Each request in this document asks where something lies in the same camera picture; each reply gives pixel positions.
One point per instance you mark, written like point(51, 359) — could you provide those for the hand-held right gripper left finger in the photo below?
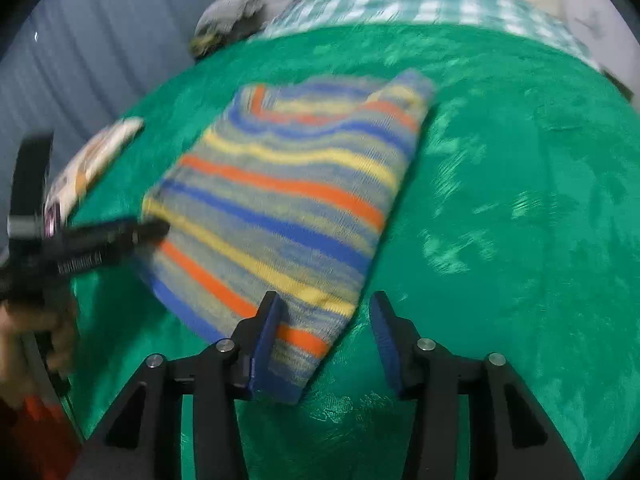
point(265, 345)

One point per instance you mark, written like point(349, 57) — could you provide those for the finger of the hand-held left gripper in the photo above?
point(117, 240)

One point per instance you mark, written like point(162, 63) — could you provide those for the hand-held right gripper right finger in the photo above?
point(387, 345)

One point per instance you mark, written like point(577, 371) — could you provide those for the striped knit sweater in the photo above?
point(295, 195)

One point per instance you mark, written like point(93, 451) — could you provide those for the person's left hand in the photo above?
point(60, 340)

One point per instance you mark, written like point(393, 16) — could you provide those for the printed flat package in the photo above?
point(87, 170)

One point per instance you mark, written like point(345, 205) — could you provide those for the green floral blanket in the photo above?
point(500, 210)

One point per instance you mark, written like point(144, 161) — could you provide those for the person's orange clothing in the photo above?
point(30, 440)

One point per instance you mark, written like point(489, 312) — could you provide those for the grey curtain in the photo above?
point(90, 55)

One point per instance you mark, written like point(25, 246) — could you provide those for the grey checkered cloth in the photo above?
point(225, 20)

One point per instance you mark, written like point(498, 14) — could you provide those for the green checkered bedsheet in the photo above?
point(425, 5)

